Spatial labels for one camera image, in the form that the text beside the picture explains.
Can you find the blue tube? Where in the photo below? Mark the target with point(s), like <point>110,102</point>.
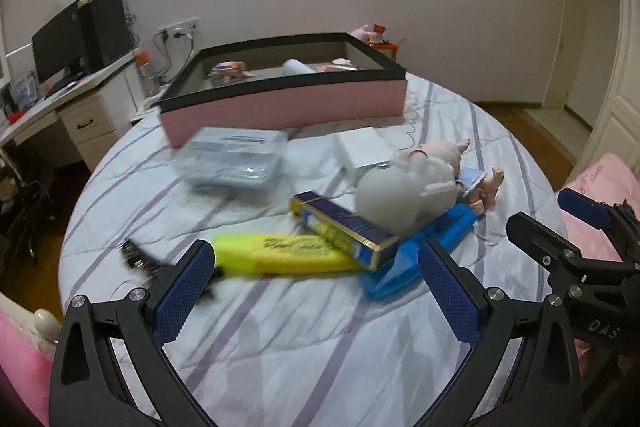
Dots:
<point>430,247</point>

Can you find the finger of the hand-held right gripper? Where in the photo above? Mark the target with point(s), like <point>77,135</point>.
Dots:
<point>540,242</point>
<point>582,207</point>

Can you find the black office chair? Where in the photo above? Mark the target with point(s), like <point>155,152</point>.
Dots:
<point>25,217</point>

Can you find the white plug charger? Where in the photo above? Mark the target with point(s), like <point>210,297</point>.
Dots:
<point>365,149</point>

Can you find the pink cloth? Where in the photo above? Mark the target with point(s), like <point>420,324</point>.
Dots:
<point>22,357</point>

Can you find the small red white carton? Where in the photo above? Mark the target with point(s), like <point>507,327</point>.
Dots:
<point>380,30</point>

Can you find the black computer monitor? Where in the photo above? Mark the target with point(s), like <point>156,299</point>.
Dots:
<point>57,42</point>

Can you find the bald white-head doll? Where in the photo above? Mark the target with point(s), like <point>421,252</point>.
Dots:
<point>390,197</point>

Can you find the round table with striped quilt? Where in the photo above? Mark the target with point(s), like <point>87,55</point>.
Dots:
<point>300,347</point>

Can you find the pink box with black rim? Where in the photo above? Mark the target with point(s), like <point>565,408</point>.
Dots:
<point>280,107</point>

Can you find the orange printed storage box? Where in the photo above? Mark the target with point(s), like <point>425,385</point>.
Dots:
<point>390,49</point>

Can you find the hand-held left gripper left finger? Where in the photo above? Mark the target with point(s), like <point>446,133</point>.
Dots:
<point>185,292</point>

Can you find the white wardrobe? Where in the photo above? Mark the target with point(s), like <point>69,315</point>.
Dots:
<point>625,72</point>

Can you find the blue yellow card box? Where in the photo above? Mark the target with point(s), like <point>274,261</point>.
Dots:
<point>345,227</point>

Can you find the white desk with drawers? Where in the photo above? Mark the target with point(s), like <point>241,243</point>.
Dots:
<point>85,122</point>

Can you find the pink plush toy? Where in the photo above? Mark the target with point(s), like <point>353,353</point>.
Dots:
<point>364,34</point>

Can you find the white door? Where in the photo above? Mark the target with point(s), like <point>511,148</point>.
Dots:
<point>570,37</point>

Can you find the white wall power outlet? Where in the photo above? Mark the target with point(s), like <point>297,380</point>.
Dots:
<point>180,28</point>

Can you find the yellow highlighter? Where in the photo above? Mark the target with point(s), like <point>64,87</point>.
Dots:
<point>280,252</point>

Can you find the red-cap steel bottle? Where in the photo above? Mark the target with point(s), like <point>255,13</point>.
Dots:
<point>147,74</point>

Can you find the black computer tower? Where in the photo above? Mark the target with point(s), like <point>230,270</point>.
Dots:
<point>105,32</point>

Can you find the pink quilt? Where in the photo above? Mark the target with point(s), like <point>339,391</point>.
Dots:
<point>610,177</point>

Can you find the white round knob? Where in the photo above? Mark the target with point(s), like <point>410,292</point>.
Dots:
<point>46,324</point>

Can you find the blue white box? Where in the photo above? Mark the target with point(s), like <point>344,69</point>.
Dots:
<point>25,88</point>

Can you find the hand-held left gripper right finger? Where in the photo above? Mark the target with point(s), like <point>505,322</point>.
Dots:
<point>450,297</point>

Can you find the clear plastic box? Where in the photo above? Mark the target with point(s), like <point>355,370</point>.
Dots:
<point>235,157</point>

